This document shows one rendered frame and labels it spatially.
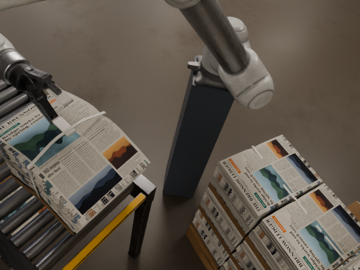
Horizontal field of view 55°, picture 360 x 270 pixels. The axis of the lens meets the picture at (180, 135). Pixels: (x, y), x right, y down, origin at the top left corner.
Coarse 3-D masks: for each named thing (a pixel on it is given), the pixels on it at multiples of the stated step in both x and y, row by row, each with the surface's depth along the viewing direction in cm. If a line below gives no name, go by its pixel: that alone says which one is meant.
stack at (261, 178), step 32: (224, 160) 149; (256, 160) 151; (288, 160) 154; (224, 192) 153; (256, 192) 141; (288, 192) 144; (320, 192) 147; (224, 224) 163; (256, 224) 146; (288, 224) 135; (320, 224) 137; (352, 224) 140; (224, 256) 176; (288, 256) 127; (320, 256) 129
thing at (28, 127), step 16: (48, 96) 117; (32, 112) 112; (64, 112) 110; (80, 112) 110; (0, 128) 108; (16, 128) 106; (32, 128) 106; (48, 128) 105; (0, 144) 102; (16, 144) 101; (32, 144) 100; (16, 160) 99; (16, 176) 116
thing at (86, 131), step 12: (72, 120) 108; (96, 120) 109; (108, 120) 110; (60, 132) 104; (84, 132) 105; (96, 132) 106; (36, 144) 100; (60, 144) 102; (72, 144) 102; (84, 144) 103; (24, 156) 97; (48, 156) 98; (60, 156) 99; (24, 168) 99; (36, 168) 96; (48, 168) 96; (36, 180) 98
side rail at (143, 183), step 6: (30, 96) 155; (42, 96) 156; (138, 180) 139; (144, 180) 139; (138, 186) 137; (144, 186) 138; (150, 186) 138; (132, 192) 144; (138, 192) 141; (144, 192) 137; (150, 192) 136; (150, 198) 141; (144, 204) 144
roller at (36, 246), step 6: (60, 222) 123; (48, 228) 122; (54, 228) 122; (60, 228) 122; (42, 234) 120; (48, 234) 120; (54, 234) 121; (60, 234) 123; (36, 240) 119; (42, 240) 119; (48, 240) 119; (54, 240) 121; (30, 246) 117; (36, 246) 117; (42, 246) 118; (48, 246) 121; (24, 252) 115; (30, 252) 116; (36, 252) 117; (30, 258) 115
